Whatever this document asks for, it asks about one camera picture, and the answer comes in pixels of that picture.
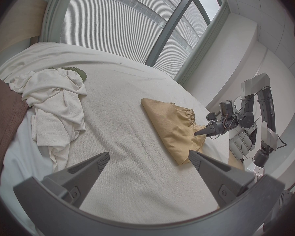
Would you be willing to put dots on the white garment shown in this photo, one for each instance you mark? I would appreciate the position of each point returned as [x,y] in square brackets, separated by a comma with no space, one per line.
[51,102]

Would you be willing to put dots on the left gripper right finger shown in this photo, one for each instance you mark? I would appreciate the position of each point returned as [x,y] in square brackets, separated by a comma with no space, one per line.
[223,178]

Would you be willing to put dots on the bed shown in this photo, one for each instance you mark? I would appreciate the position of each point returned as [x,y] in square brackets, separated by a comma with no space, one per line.
[127,102]

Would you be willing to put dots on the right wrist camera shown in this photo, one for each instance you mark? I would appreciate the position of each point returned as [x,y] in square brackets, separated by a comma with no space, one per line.
[211,116]

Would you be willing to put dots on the olive green garment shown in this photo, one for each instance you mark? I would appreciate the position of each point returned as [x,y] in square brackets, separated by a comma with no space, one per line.
[81,74]

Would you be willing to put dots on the grey-green curtain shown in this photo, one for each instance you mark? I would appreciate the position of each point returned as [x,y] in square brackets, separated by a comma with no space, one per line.
[54,13]
[201,53]

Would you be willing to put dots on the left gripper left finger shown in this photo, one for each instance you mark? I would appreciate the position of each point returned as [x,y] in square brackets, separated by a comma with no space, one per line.
[71,178]

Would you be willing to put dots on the tan shorts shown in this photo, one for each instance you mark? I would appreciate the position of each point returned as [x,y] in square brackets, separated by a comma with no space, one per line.
[172,129]

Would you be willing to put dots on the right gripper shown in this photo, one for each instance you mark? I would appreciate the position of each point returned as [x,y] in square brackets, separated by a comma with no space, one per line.
[217,128]

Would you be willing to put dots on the brown garment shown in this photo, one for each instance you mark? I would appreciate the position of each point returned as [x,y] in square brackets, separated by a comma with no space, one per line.
[5,112]

